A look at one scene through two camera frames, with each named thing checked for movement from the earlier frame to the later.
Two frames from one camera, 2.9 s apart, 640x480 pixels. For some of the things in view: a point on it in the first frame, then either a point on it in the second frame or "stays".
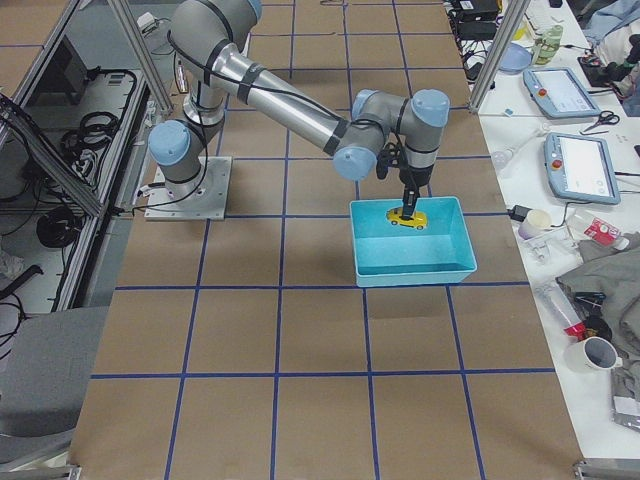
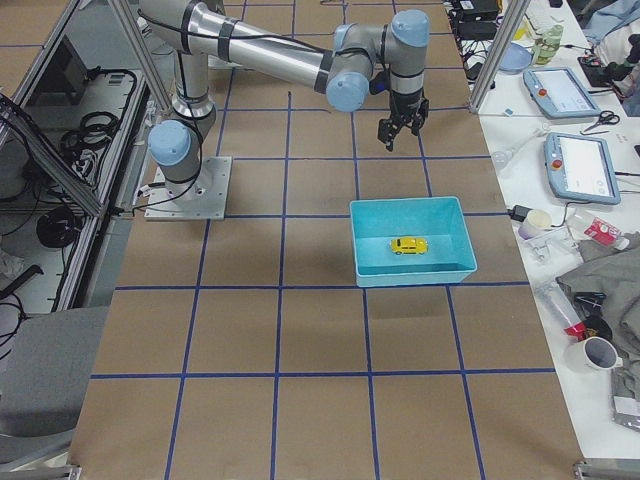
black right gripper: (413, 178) → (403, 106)
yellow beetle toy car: (419, 221) → (408, 246)
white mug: (593, 355) stays
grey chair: (46, 374) stays
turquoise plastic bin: (385, 254) stays
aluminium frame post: (504, 41) stays
